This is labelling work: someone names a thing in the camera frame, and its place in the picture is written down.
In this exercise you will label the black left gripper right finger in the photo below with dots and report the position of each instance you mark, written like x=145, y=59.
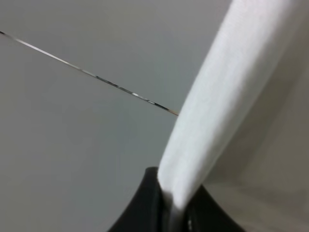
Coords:
x=203, y=214

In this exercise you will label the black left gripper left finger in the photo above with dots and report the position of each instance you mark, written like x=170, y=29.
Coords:
x=145, y=211

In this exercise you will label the white short sleeve t-shirt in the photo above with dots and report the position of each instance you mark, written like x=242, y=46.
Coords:
x=249, y=44

